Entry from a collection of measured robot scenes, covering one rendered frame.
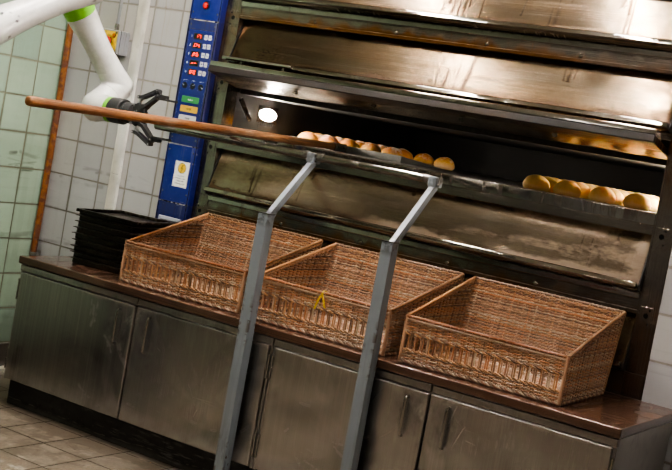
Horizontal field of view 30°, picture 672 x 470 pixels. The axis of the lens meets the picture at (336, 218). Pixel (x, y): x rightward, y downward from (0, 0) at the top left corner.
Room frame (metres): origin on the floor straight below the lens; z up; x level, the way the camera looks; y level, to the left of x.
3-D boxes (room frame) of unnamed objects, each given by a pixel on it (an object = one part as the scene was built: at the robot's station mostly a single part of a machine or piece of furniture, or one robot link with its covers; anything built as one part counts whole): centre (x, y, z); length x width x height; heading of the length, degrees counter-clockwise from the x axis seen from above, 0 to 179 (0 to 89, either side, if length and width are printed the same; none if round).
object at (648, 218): (4.55, -0.26, 1.16); 1.80 x 0.06 x 0.04; 58
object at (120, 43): (5.28, 1.05, 1.46); 0.10 x 0.07 x 0.10; 58
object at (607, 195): (4.59, -0.98, 1.21); 0.61 x 0.48 x 0.06; 148
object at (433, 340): (3.98, -0.63, 0.72); 0.56 x 0.49 x 0.28; 60
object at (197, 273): (4.61, 0.39, 0.72); 0.56 x 0.49 x 0.28; 59
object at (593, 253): (4.53, -0.25, 1.02); 1.79 x 0.11 x 0.19; 58
